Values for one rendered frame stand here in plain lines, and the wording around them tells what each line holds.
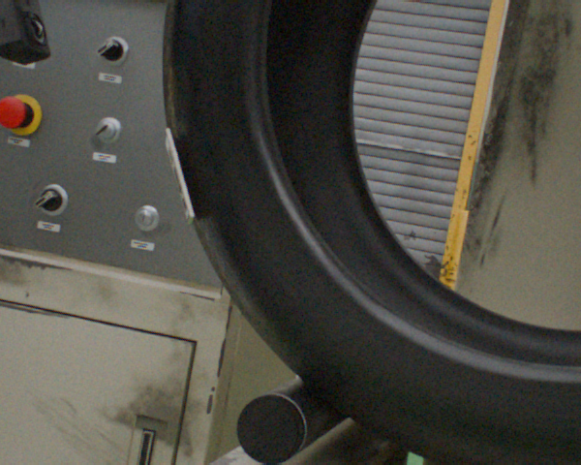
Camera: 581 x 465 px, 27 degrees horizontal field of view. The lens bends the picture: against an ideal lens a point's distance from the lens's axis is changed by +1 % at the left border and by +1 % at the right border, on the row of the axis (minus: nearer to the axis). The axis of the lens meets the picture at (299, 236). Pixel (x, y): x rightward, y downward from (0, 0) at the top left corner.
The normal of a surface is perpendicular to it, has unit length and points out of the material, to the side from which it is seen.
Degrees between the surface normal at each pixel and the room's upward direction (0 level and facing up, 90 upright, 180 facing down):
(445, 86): 90
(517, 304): 90
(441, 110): 90
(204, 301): 90
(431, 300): 81
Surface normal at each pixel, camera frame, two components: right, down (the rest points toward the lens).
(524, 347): -0.21, -0.17
